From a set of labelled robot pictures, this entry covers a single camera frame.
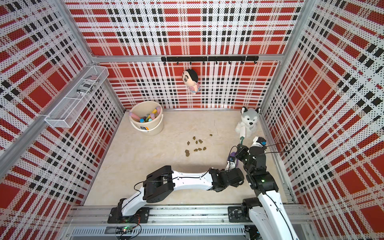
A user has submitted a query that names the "green white scrub brush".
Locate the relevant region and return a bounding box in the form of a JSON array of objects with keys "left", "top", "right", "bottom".
[{"left": 239, "top": 126, "right": 247, "bottom": 145}]

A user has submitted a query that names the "purple pointed trowel pink handle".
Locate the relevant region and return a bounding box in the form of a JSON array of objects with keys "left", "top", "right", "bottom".
[{"left": 129, "top": 112, "right": 141, "bottom": 122}]

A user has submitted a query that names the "purple trowel pink handle back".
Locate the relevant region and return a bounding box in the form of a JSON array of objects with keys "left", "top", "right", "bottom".
[{"left": 156, "top": 106, "right": 162, "bottom": 117}]

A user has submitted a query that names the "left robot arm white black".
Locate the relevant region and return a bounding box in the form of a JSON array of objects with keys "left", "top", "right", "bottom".
[{"left": 108, "top": 166, "right": 244, "bottom": 224}]

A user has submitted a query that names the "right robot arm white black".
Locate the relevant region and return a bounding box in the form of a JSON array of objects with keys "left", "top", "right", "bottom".
[{"left": 235, "top": 144, "right": 299, "bottom": 240}]

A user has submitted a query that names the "cream plastic bucket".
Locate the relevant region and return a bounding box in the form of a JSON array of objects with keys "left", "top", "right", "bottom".
[{"left": 129, "top": 101, "right": 164, "bottom": 136}]

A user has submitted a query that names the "husky plush toy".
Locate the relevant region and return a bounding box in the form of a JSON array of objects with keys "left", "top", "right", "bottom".
[{"left": 235, "top": 107, "right": 261, "bottom": 138}]

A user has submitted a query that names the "cartoon boy plush doll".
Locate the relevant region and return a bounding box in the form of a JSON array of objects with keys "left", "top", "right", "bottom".
[{"left": 182, "top": 69, "right": 200, "bottom": 95}]

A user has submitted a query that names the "can on shelf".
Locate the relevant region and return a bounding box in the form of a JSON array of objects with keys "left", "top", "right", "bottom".
[{"left": 76, "top": 75, "right": 99, "bottom": 96}]

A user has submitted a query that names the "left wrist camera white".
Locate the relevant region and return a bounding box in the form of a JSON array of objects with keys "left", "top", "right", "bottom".
[{"left": 225, "top": 161, "right": 236, "bottom": 171}]

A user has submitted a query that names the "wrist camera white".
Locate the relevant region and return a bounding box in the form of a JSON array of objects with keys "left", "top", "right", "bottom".
[
  {"left": 225, "top": 161, "right": 236, "bottom": 171},
  {"left": 251, "top": 136, "right": 267, "bottom": 150}
]

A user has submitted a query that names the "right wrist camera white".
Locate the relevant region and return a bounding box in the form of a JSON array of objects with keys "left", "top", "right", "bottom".
[{"left": 251, "top": 136, "right": 267, "bottom": 150}]

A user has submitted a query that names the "black hook rail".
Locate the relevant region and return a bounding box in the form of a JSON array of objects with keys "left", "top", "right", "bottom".
[{"left": 161, "top": 56, "right": 260, "bottom": 63}]

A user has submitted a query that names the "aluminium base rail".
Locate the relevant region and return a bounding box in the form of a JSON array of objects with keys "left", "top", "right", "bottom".
[{"left": 68, "top": 203, "right": 313, "bottom": 238}]

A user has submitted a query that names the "clear wall shelf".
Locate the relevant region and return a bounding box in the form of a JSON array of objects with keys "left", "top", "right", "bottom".
[{"left": 45, "top": 66, "right": 109, "bottom": 128}]

